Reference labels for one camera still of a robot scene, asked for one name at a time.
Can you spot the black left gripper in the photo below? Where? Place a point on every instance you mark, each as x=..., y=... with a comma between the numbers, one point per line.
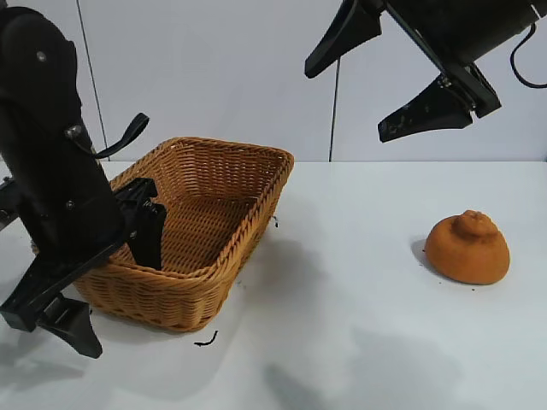
x=64, y=200

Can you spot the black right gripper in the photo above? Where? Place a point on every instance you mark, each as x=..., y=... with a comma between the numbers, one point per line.
x=461, y=25

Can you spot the brown woven wicker basket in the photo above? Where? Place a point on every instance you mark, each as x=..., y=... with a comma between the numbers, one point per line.
x=205, y=205

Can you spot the orange bread bun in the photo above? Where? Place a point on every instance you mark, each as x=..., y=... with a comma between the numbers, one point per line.
x=466, y=256

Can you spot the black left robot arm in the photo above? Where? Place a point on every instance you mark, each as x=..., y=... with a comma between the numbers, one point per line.
x=34, y=77

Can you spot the small black twig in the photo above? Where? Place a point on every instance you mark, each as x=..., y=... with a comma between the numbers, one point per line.
x=209, y=340

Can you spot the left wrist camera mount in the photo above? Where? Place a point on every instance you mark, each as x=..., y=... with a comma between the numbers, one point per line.
x=6, y=205

